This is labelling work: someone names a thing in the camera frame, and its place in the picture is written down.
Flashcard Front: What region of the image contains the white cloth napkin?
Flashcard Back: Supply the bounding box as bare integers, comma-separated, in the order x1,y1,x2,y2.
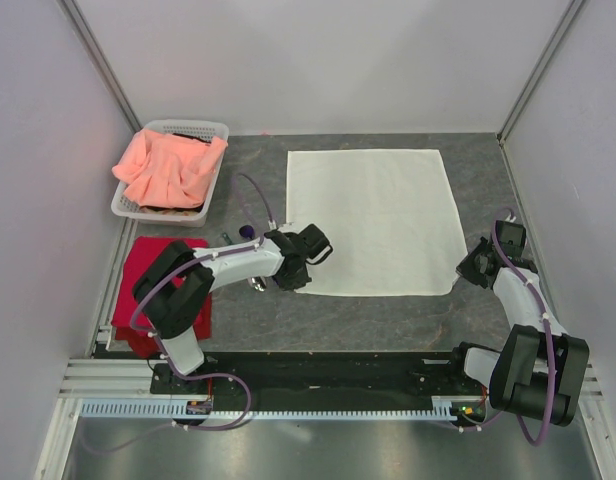
286,149,467,297

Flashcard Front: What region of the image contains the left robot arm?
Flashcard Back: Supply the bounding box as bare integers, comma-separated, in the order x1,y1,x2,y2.
130,224,333,393

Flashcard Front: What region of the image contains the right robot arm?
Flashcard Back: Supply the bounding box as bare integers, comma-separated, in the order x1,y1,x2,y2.
445,220,590,427

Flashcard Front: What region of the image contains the salmon pink cloth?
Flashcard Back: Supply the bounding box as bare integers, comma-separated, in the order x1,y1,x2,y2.
112,129,228,209

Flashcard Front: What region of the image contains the red folded cloth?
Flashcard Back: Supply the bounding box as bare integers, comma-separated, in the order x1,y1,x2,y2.
110,236,213,359

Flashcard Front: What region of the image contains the white plastic basket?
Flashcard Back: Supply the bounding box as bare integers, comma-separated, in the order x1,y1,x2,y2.
111,119,229,228

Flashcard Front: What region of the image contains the green handled metal spoon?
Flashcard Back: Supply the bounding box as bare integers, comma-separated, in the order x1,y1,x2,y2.
221,232,267,292

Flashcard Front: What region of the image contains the purple handled spoon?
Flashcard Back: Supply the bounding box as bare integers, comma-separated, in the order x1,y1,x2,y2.
239,224,256,241

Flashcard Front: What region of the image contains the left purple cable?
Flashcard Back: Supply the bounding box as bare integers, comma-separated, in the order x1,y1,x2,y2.
130,172,279,381

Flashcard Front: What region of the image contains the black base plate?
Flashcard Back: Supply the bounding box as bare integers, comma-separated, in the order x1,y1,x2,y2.
150,351,487,399

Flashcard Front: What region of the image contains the slotted cable duct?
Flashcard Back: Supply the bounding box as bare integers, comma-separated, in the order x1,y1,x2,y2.
80,398,479,422

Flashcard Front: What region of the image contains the right aluminium frame post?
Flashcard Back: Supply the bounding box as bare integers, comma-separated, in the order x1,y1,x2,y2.
497,0,587,147

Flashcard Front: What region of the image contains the aluminium frame post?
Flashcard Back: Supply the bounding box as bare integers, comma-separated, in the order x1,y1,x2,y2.
497,0,587,147
57,0,141,132

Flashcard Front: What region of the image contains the left aluminium frame post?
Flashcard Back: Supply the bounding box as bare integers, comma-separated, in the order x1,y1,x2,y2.
57,0,141,132

